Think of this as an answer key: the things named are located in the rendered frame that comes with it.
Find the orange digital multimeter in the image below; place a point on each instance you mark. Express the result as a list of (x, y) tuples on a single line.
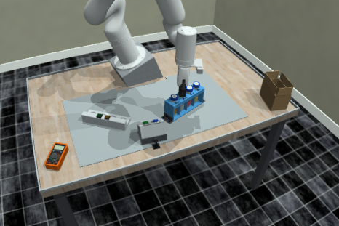
[(56, 156)]

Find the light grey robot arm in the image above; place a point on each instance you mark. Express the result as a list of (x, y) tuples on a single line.
[(118, 35)]

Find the small open brown cardboard box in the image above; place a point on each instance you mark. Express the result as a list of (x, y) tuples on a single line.
[(276, 92)]

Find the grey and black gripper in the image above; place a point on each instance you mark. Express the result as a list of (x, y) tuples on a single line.
[(182, 79)]

